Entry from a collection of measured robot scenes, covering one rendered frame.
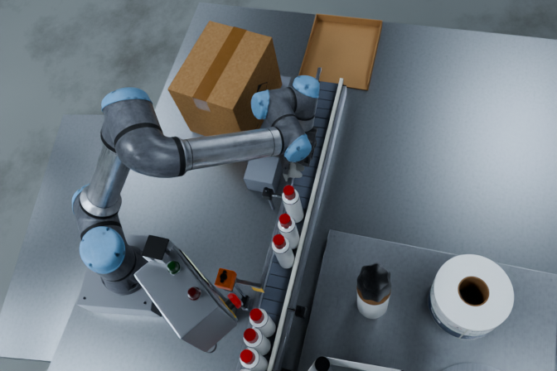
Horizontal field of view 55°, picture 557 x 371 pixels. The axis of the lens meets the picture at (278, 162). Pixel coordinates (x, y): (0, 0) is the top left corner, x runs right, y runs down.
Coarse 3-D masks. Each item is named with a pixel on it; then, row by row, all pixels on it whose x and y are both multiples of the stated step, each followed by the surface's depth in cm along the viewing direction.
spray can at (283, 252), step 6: (276, 234) 149; (276, 240) 148; (282, 240) 148; (276, 246) 149; (282, 246) 149; (288, 246) 151; (276, 252) 151; (282, 252) 151; (288, 252) 153; (282, 258) 155; (288, 258) 157; (294, 258) 164; (282, 264) 161; (288, 264) 161
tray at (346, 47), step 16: (320, 16) 211; (336, 16) 209; (320, 32) 211; (336, 32) 210; (352, 32) 209; (368, 32) 208; (320, 48) 207; (336, 48) 206; (352, 48) 205; (368, 48) 204; (304, 64) 204; (320, 64) 204; (336, 64) 203; (352, 64) 202; (368, 64) 201; (320, 80) 201; (336, 80) 200; (352, 80) 199; (368, 80) 193
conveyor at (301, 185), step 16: (320, 96) 192; (320, 112) 189; (336, 112) 188; (320, 128) 186; (320, 144) 183; (304, 176) 178; (320, 176) 178; (304, 192) 176; (304, 208) 173; (304, 240) 168; (272, 272) 165; (288, 272) 164; (272, 288) 163; (272, 304) 161; (288, 304) 163; (272, 336) 156
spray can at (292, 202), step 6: (288, 186) 155; (288, 192) 154; (294, 192) 155; (282, 198) 158; (288, 198) 156; (294, 198) 157; (288, 204) 157; (294, 204) 158; (300, 204) 162; (288, 210) 162; (294, 210) 162; (300, 210) 165; (294, 216) 166; (300, 216) 168
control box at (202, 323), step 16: (176, 256) 108; (144, 272) 107; (160, 272) 107; (192, 272) 106; (144, 288) 106; (160, 288) 105; (176, 288) 105; (208, 288) 105; (160, 304) 104; (176, 304) 104; (192, 304) 103; (208, 304) 103; (224, 304) 112; (176, 320) 102; (192, 320) 102; (208, 320) 104; (224, 320) 110; (192, 336) 104; (208, 336) 110
